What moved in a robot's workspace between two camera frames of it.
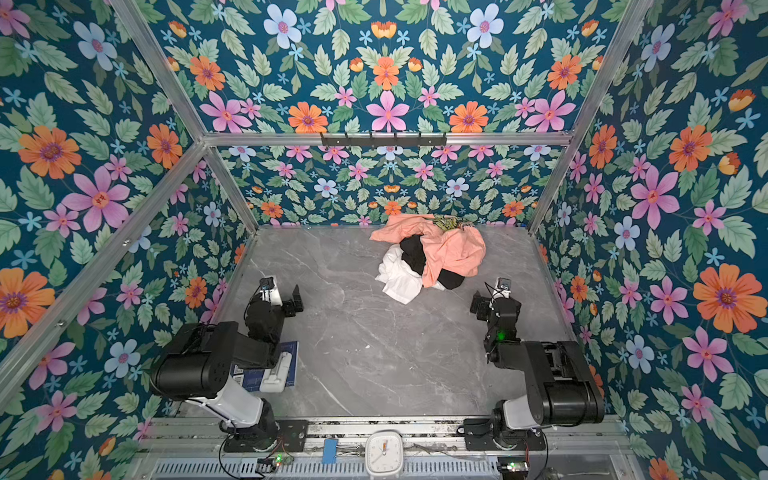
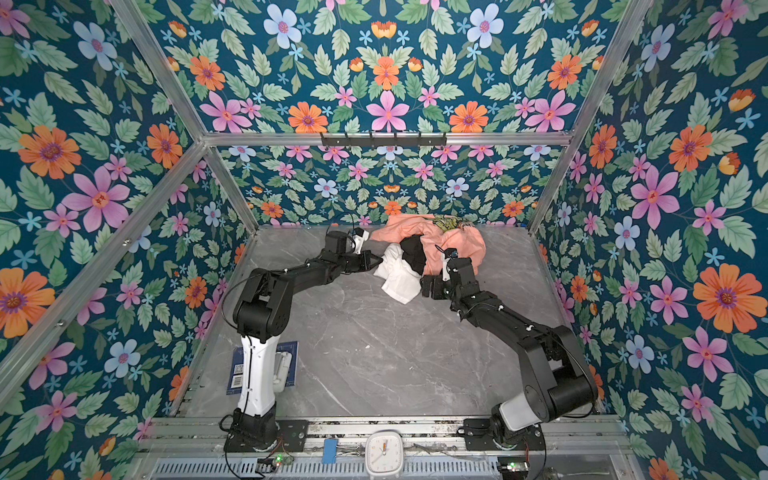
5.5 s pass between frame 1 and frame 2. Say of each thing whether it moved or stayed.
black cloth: stayed
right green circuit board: stayed
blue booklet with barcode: stayed
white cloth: stayed
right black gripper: moved
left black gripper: moved
